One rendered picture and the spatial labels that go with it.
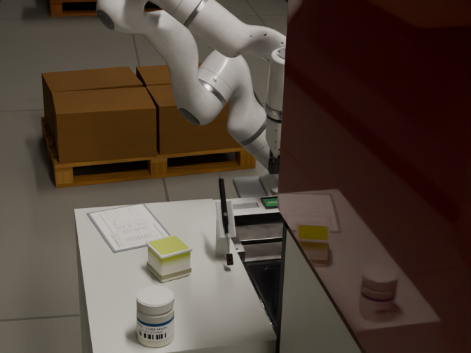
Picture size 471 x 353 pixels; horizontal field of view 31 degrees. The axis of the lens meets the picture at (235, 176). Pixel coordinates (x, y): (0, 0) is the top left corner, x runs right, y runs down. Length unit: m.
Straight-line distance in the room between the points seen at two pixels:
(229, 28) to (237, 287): 0.58
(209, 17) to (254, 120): 0.49
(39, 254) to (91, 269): 2.04
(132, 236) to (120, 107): 2.49
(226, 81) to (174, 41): 0.21
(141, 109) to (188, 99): 2.16
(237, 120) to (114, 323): 0.86
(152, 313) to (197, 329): 0.13
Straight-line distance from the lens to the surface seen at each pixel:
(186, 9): 1.95
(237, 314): 1.72
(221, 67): 2.31
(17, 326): 3.45
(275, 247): 2.13
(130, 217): 2.08
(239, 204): 2.16
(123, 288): 1.80
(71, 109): 4.43
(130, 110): 4.42
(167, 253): 1.79
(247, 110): 2.34
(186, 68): 2.23
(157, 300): 1.59
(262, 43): 2.03
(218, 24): 1.94
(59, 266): 3.81
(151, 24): 2.13
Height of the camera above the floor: 1.92
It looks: 25 degrees down
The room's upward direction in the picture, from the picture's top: 2 degrees clockwise
